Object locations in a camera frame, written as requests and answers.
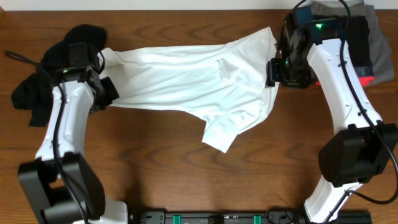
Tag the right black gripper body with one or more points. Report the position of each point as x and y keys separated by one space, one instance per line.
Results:
x=292 y=73

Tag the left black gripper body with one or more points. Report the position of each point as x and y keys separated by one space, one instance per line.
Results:
x=108 y=94

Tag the white t-shirt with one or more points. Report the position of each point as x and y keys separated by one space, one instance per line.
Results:
x=224 y=85

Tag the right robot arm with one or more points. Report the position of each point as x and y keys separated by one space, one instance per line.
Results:
x=315 y=50

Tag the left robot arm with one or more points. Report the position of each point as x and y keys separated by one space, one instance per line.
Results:
x=59 y=184

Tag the black crumpled garment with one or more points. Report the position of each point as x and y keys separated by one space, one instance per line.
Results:
x=35 y=92

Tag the folded black shorts orange hem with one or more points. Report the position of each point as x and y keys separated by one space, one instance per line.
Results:
x=358 y=44

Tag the folded grey garment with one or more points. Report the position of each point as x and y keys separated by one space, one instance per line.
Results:
x=380 y=51

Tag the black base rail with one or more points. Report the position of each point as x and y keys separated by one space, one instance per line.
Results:
x=269 y=217

